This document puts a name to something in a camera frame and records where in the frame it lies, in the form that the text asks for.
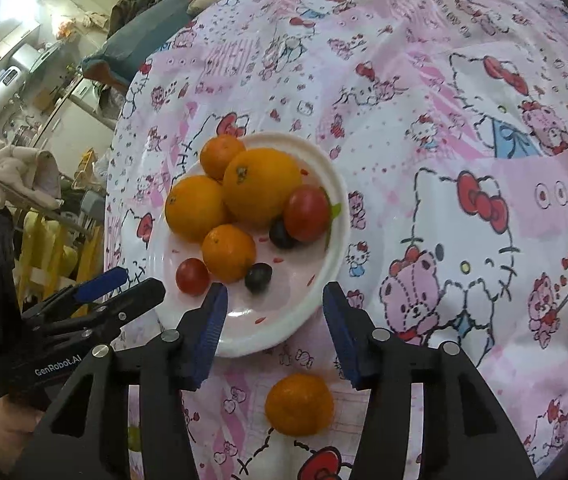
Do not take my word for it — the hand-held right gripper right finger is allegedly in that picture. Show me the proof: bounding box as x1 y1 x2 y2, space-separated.
321 281 537 480

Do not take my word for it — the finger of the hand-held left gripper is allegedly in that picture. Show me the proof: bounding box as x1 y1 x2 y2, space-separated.
24 266 130 321
39 277 167 346

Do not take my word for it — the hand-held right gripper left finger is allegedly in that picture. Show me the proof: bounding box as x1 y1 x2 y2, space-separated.
19 282 230 480

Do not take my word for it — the small red tomato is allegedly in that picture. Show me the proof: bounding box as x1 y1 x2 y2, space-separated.
175 258 211 295

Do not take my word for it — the dark plum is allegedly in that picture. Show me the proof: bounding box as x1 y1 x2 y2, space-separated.
269 219 301 250
244 263 273 294

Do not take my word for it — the pink strawberry-shaped plate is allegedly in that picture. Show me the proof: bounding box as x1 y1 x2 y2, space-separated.
148 131 351 358

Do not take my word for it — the small mandarin orange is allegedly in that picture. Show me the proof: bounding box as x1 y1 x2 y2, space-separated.
199 134 246 181
264 373 335 437
201 224 257 284
165 175 232 243

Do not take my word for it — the large red tomato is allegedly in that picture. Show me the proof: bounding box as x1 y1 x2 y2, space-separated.
284 185 331 242

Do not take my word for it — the large orange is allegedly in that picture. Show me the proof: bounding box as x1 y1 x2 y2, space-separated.
222 147 304 227

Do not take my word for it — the person's left hand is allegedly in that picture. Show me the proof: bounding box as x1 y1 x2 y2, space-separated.
0 394 49 458

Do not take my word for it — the yellow rack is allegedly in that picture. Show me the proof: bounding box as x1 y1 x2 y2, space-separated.
16 207 105 318

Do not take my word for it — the pink padded jacket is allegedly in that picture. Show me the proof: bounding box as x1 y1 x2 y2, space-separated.
0 145 64 211

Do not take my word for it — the pink cartoon printed blanket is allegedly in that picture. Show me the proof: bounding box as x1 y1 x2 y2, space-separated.
101 0 568 480

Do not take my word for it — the white water heater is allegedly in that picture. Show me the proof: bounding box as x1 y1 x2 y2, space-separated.
0 65 27 120

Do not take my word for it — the range hood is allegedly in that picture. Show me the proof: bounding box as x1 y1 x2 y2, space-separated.
11 42 60 73

